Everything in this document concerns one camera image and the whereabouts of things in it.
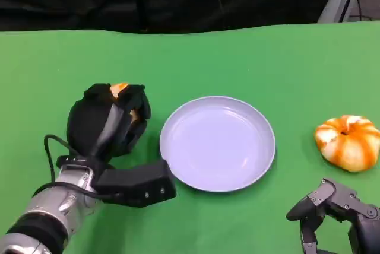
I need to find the orange white toy bread roll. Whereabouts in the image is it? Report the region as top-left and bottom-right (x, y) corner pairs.
(109, 82), (140, 125)
(313, 114), (380, 173)

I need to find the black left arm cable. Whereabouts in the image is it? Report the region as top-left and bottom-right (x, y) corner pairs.
(43, 134), (124, 200)

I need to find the green table cloth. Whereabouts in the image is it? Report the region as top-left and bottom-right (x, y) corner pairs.
(0, 22), (380, 254)

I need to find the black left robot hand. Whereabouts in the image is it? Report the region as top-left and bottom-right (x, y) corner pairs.
(65, 82), (152, 160)

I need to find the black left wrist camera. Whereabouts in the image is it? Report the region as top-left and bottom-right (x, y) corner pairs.
(94, 158), (178, 209)

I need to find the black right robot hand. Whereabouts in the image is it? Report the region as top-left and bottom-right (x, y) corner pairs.
(286, 177), (380, 254)

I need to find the lilac plate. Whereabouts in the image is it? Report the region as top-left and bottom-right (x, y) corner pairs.
(159, 96), (276, 192)

